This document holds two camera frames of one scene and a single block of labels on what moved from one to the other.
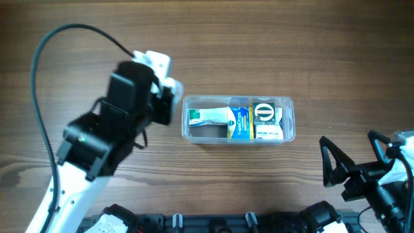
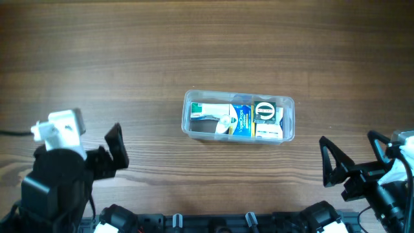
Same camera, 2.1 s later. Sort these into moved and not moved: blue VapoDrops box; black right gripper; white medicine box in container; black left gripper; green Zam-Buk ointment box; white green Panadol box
Moved: blue VapoDrops box; black left gripper; white green Panadol box
Not moved: black right gripper; white medicine box in container; green Zam-Buk ointment box
